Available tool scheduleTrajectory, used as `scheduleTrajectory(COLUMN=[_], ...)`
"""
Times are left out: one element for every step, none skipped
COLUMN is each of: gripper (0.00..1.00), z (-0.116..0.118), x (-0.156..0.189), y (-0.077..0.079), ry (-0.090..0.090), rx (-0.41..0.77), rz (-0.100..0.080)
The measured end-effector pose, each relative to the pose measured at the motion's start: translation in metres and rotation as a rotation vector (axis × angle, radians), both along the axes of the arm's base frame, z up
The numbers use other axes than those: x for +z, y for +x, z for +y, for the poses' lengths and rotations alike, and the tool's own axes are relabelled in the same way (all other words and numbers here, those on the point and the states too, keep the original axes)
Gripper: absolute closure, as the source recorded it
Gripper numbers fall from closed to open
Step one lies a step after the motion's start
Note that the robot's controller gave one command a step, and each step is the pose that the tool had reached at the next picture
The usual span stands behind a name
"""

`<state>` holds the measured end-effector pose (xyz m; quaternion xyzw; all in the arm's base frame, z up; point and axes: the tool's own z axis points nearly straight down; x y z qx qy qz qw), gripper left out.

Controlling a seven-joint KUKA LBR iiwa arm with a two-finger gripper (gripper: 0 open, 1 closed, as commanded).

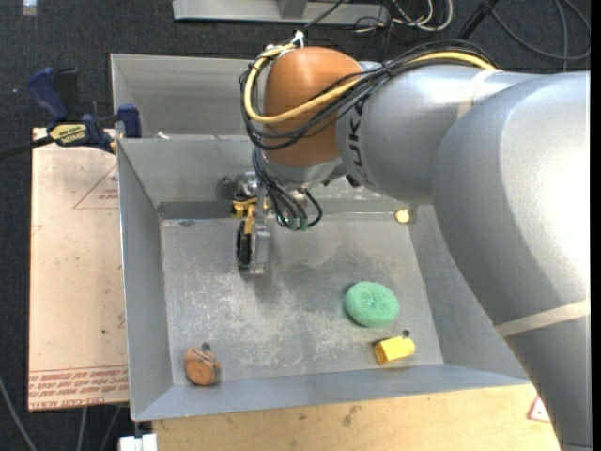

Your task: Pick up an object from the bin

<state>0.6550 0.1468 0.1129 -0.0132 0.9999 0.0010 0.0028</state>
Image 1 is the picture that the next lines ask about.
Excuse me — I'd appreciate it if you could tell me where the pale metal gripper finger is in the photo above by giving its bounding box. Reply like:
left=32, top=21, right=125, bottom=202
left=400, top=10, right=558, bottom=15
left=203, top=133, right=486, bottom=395
left=252, top=222, right=272, bottom=276

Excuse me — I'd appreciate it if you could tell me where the black and yellow tool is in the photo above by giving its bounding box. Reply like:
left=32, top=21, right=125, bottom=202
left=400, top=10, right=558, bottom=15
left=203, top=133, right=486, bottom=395
left=231, top=194, right=258, bottom=272

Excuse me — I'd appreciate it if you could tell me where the grey metal bin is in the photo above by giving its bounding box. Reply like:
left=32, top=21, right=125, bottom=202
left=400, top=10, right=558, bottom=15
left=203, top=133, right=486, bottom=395
left=111, top=53, right=530, bottom=423

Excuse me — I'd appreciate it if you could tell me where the green round sponge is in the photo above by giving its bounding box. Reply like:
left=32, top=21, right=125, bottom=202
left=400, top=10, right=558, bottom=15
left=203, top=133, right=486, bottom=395
left=344, top=280, right=402, bottom=329

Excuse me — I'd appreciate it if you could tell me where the orange-brown round toy food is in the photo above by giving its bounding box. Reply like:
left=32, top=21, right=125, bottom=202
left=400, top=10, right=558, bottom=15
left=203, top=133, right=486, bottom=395
left=182, top=346, right=223, bottom=387

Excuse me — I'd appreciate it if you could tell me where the yellow block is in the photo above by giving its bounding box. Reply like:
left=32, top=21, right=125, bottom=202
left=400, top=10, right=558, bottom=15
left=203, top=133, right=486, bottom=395
left=372, top=336, right=417, bottom=365

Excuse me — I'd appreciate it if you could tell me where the brown cardboard board red print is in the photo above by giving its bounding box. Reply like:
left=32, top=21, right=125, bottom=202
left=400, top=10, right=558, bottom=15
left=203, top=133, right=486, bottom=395
left=27, top=127, right=131, bottom=412

